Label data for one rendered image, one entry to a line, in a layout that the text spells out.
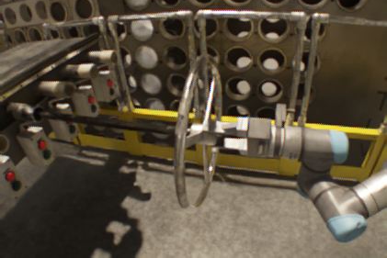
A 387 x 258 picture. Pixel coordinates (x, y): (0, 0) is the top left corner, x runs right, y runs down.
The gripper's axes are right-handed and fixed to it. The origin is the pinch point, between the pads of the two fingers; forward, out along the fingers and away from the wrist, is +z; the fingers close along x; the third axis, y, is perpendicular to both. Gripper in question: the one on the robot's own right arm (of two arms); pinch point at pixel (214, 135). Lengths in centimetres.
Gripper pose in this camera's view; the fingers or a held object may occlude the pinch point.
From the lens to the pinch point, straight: 61.7
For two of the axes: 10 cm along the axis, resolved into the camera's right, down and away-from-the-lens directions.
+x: 2.0, 4.8, 8.6
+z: -9.6, -0.8, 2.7
